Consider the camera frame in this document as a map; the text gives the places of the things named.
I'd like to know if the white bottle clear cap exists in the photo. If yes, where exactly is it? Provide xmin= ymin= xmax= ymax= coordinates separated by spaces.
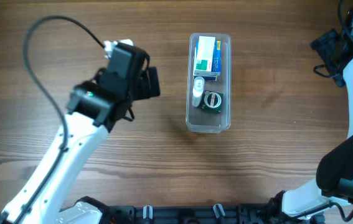
xmin=192 ymin=77 xmax=205 ymax=107

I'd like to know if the white green medicine box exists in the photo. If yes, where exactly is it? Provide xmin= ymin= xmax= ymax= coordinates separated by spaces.
xmin=194 ymin=36 xmax=215 ymax=72

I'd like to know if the white Hansaplast plaster box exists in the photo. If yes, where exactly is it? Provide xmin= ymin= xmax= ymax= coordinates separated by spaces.
xmin=194 ymin=70 xmax=220 ymax=81

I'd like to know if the blue lozenges box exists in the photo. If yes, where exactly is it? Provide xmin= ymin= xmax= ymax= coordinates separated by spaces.
xmin=194 ymin=41 xmax=222 ymax=77

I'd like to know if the green Zam-Buk tin box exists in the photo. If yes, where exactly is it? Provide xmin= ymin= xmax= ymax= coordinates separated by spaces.
xmin=199 ymin=90 xmax=224 ymax=114

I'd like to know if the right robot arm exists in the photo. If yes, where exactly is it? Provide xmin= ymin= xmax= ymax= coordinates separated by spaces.
xmin=257 ymin=4 xmax=353 ymax=223

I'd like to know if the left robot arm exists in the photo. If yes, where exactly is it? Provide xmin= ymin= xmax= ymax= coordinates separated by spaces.
xmin=0 ymin=42 xmax=160 ymax=223

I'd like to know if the clear plastic container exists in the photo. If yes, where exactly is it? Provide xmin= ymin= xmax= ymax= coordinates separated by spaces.
xmin=186 ymin=33 xmax=232 ymax=133

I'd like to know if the left black cable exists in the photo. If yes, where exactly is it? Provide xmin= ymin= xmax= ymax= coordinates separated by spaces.
xmin=12 ymin=15 xmax=106 ymax=224

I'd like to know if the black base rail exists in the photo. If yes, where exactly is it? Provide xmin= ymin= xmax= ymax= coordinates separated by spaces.
xmin=101 ymin=203 xmax=325 ymax=224

